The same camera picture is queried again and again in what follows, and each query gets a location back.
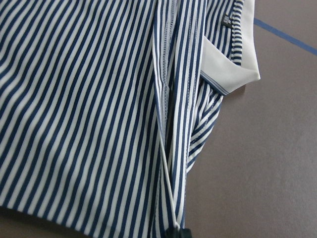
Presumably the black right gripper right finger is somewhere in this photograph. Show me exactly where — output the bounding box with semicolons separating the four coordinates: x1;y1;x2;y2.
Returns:
179;228;192;238

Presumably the brown paper table cover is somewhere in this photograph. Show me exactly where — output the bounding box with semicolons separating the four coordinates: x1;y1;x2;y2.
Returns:
0;0;317;238

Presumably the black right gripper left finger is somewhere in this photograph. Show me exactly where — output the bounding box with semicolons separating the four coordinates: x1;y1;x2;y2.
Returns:
165;228;179;238

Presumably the blue white striped shirt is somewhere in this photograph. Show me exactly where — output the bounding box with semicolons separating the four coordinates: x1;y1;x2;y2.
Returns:
0;0;260;238

